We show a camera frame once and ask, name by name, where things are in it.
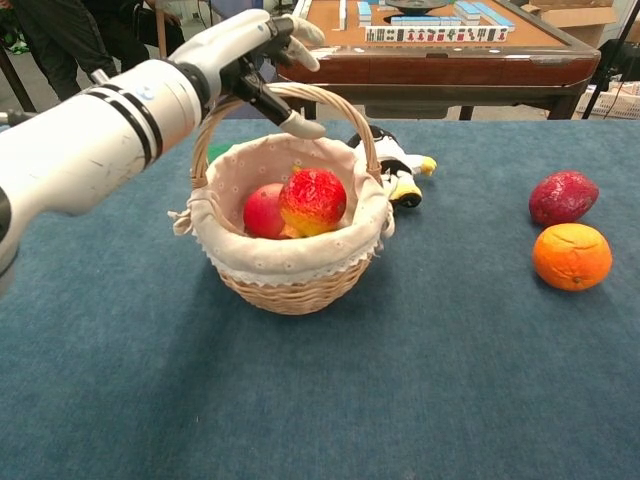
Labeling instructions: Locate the short blue-backed mahjong tile row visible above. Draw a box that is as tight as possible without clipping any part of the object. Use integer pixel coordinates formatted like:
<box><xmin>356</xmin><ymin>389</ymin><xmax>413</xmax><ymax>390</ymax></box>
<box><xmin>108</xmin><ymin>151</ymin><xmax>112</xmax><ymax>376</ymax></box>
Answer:
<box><xmin>390</xmin><ymin>15</ymin><xmax>462</xmax><ymax>27</ymax></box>

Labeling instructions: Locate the black tripod stand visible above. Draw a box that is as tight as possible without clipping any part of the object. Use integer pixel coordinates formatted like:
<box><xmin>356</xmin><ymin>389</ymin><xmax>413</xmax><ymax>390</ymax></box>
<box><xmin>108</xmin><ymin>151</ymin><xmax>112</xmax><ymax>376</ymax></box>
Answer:
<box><xmin>582</xmin><ymin>0</ymin><xmax>640</xmax><ymax>120</ymax></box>

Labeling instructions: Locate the wooden chair leg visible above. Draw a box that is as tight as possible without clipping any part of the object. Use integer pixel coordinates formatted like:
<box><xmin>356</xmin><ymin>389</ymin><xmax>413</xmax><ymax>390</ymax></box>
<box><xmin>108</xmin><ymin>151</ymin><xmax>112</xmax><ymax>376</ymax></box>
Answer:
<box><xmin>154</xmin><ymin>9</ymin><xmax>169</xmax><ymax>59</ymax></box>

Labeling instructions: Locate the black and white plush penguin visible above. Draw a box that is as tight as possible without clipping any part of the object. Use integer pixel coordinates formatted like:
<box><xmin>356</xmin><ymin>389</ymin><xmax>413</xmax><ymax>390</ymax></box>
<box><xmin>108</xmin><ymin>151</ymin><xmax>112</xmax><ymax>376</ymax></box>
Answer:
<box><xmin>347</xmin><ymin>127</ymin><xmax>438</xmax><ymax>209</ymax></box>

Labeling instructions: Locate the standing person in black trousers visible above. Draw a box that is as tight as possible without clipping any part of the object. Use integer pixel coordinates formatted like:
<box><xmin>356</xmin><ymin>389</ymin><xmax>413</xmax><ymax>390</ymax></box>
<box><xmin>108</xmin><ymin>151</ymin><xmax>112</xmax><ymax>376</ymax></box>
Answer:
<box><xmin>0</xmin><ymin>0</ymin><xmax>120</xmax><ymax>101</ymax></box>

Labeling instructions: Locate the brown mahjong table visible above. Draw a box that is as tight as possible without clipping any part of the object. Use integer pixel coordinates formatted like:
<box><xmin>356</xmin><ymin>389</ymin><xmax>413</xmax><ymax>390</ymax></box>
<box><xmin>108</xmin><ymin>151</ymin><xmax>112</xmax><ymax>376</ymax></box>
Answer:
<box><xmin>275</xmin><ymin>0</ymin><xmax>602</xmax><ymax>121</ymax></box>

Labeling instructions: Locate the wicker basket with cloth liner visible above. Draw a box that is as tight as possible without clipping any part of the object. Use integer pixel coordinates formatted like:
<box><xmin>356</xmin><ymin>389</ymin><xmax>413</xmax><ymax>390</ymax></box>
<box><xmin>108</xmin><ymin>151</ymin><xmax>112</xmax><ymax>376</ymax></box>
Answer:
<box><xmin>167</xmin><ymin>82</ymin><xmax>396</xmax><ymax>316</ymax></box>

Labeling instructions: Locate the red and yellow toy fruit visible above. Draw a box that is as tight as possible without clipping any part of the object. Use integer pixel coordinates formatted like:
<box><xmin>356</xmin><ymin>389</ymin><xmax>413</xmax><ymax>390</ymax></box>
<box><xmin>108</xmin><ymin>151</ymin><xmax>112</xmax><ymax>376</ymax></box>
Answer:
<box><xmin>277</xmin><ymin>167</ymin><xmax>348</xmax><ymax>238</ymax></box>

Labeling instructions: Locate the blue table cloth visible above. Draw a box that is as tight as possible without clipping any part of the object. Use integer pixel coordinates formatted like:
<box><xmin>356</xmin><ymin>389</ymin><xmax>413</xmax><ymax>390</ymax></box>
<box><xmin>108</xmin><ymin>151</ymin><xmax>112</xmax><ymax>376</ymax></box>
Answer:
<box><xmin>0</xmin><ymin>118</ymin><xmax>640</xmax><ymax>480</ymax></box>

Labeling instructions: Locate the cardboard box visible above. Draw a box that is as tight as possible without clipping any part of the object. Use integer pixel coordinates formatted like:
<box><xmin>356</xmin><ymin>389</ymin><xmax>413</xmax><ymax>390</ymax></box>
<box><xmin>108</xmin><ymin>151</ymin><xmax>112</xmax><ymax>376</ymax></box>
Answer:
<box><xmin>519</xmin><ymin>0</ymin><xmax>640</xmax><ymax>49</ymax></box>

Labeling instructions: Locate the orange fruit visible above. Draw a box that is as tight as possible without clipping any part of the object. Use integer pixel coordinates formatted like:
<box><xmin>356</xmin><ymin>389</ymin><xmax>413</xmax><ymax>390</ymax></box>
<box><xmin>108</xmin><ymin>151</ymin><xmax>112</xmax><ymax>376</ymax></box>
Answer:
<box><xmin>531</xmin><ymin>222</ymin><xmax>614</xmax><ymax>292</ymax></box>

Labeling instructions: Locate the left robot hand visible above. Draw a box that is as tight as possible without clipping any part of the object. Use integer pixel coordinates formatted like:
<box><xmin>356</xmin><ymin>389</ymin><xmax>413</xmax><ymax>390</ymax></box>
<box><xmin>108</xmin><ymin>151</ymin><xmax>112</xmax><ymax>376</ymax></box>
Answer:
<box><xmin>168</xmin><ymin>8</ymin><xmax>327</xmax><ymax>140</ymax></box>

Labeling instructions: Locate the green and yellow sponge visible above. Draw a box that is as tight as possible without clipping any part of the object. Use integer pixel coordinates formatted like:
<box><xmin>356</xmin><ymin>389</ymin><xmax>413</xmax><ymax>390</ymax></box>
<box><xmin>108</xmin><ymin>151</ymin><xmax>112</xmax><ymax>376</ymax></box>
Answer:
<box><xmin>206</xmin><ymin>142</ymin><xmax>236</xmax><ymax>164</ymax></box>

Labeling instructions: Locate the face-up mahjong tile row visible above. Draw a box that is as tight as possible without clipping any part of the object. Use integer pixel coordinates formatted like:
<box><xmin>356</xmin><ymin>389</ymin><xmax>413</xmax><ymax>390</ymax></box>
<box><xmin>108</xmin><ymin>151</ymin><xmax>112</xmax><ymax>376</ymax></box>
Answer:
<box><xmin>364</xmin><ymin>25</ymin><xmax>509</xmax><ymax>44</ymax></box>

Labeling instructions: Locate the dark brown slanted pole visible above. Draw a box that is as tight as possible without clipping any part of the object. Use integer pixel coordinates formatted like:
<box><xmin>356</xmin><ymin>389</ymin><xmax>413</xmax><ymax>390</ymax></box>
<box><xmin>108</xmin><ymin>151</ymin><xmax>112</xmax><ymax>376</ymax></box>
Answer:
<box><xmin>0</xmin><ymin>44</ymin><xmax>37</xmax><ymax>115</ymax></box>

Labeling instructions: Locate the red apple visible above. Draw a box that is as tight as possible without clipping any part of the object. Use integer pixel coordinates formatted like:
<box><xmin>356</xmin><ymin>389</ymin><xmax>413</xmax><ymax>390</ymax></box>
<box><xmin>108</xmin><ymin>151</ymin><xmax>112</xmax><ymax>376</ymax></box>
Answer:
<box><xmin>242</xmin><ymin>183</ymin><xmax>287</xmax><ymax>240</ymax></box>

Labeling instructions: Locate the long blue-backed mahjong tile stack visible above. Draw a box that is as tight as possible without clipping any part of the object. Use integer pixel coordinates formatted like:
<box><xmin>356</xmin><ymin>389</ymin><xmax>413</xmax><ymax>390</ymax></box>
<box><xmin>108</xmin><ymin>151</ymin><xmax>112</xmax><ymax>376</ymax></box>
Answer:
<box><xmin>453</xmin><ymin>0</ymin><xmax>516</xmax><ymax>32</ymax></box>

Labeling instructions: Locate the seated person in black clothes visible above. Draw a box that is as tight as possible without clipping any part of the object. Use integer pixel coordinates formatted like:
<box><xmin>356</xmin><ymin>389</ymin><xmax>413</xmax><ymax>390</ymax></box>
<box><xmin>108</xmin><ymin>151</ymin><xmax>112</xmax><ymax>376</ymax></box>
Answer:
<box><xmin>94</xmin><ymin>0</ymin><xmax>186</xmax><ymax>60</ymax></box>

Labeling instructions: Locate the black mahjong table centre dish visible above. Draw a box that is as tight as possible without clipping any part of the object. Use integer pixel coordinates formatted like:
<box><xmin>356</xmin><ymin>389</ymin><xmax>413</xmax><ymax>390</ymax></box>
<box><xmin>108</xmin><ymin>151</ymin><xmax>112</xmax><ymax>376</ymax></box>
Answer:
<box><xmin>384</xmin><ymin>0</ymin><xmax>449</xmax><ymax>15</ymax></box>

